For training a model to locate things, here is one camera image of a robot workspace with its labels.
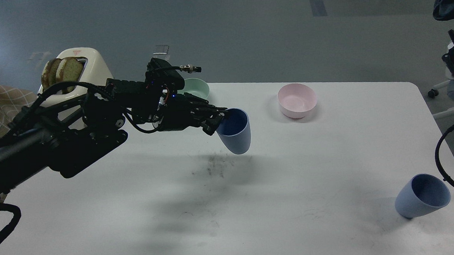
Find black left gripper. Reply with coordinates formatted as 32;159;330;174
154;94;229;136

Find blue cup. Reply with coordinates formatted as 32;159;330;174
216;108;251;154
394;173;451;219

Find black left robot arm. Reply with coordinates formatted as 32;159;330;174
0;57;231;244

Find green bowl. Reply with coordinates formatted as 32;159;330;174
178;78;210;99

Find pink bowl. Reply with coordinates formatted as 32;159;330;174
277;83;318;119

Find cream toaster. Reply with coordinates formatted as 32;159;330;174
35;46;117;132

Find toast slice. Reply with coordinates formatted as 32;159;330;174
40;58;62;90
55;57;83;83

